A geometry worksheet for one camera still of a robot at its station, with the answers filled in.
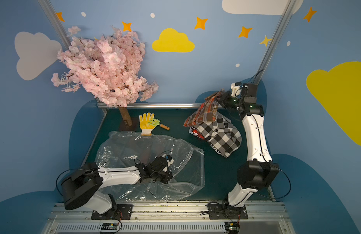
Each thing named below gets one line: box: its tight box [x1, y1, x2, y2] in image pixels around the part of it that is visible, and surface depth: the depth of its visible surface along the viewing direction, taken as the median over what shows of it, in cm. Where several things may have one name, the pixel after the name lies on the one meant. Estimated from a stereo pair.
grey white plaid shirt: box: [192, 113, 243, 158], surface depth 95 cm
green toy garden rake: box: [147, 117, 171, 131], surface depth 114 cm
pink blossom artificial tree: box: [51, 25, 159, 127], surface depth 70 cm
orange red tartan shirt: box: [183, 88, 224, 127], surface depth 76 cm
